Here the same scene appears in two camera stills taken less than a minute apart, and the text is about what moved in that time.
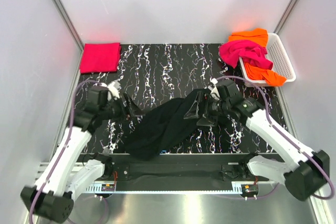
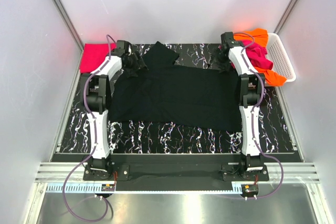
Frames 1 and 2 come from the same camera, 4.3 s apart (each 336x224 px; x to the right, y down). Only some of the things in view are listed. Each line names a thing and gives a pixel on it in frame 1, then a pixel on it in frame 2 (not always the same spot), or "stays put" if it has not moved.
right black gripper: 201,98 -> 223,67
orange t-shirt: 260,36 stays put
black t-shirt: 155,128 -> 198,97
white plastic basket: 280,58 stays put
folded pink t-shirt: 101,57 stays put
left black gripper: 136,112 -> 138,64
